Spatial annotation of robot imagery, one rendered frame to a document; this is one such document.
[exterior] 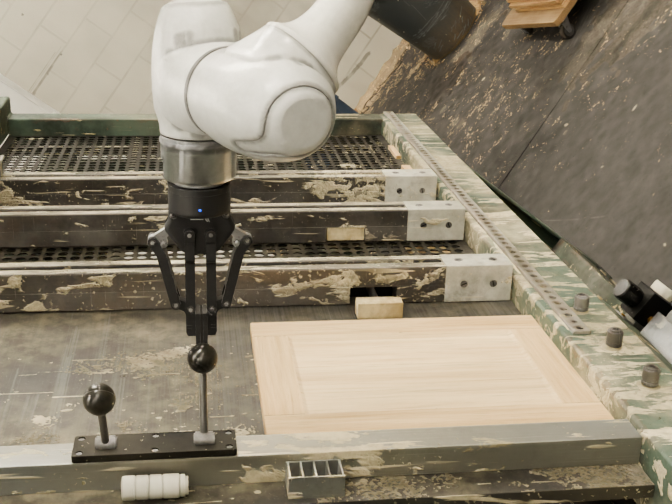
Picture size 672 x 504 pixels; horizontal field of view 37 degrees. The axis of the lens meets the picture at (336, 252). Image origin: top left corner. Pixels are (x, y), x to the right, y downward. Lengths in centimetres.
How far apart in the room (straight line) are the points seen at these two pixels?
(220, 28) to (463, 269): 84
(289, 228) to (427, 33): 400
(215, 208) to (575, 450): 56
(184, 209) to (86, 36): 557
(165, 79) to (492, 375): 71
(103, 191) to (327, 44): 135
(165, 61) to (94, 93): 560
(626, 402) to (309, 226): 89
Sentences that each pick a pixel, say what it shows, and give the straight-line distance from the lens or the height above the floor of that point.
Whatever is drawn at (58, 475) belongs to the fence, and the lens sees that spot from 130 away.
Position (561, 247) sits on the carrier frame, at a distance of 334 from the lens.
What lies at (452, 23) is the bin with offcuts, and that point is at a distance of 603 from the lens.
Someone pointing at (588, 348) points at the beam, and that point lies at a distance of 161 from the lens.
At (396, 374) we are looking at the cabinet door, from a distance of 154.
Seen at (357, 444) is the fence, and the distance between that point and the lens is 131.
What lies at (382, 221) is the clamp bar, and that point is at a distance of 213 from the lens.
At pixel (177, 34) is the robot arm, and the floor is 168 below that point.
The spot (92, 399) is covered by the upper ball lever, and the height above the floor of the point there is 153.
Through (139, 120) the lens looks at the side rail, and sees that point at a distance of 304.
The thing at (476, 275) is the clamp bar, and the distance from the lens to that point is 185.
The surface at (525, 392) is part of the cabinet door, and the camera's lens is 152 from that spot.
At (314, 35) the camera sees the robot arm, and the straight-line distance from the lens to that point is 106.
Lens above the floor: 176
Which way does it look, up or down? 18 degrees down
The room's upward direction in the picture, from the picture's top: 56 degrees counter-clockwise
